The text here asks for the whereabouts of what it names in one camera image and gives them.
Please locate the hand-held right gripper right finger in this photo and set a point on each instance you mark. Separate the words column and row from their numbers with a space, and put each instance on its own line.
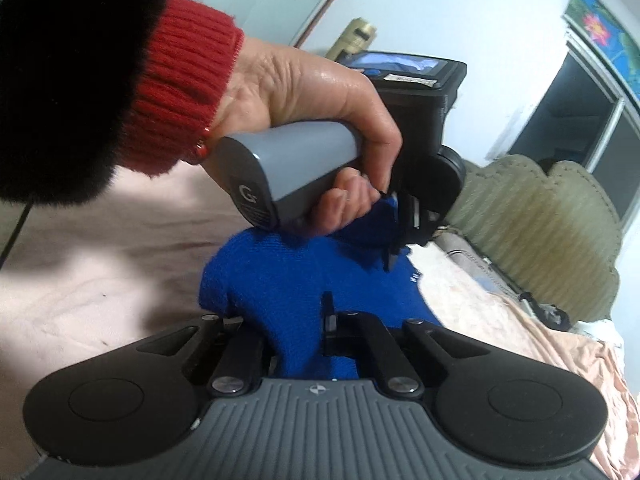
column 331, row 325

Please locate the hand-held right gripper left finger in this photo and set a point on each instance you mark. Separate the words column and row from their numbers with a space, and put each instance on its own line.
column 245, row 355

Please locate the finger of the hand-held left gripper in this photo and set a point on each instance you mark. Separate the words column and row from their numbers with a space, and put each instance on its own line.
column 400, row 230

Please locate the blue knit sweater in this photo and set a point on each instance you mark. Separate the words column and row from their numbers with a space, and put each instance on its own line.
column 280, row 280

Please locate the person's left forearm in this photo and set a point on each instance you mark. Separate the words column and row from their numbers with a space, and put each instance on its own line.
column 75, row 75

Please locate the dark clothes pile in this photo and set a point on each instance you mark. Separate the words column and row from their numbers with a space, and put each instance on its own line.
column 547, row 312

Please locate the person's left hand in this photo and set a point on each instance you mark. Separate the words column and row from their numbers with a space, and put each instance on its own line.
column 300, row 90

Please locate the brown pillow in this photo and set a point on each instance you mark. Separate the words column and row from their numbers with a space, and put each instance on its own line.
column 475, row 265

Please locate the olive padded headboard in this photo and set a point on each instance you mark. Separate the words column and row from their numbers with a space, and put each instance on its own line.
column 540, row 230

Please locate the gold tower air conditioner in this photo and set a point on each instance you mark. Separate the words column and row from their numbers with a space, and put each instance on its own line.
column 352, row 40

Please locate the pink bed blanket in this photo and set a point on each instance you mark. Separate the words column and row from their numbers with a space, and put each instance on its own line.
column 100, row 280

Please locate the window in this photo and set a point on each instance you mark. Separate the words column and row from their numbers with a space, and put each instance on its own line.
column 575, row 125

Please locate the white quilt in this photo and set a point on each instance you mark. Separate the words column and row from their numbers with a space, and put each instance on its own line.
column 602, row 335

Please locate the flower wall picture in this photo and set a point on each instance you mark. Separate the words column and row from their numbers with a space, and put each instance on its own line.
column 605, row 35

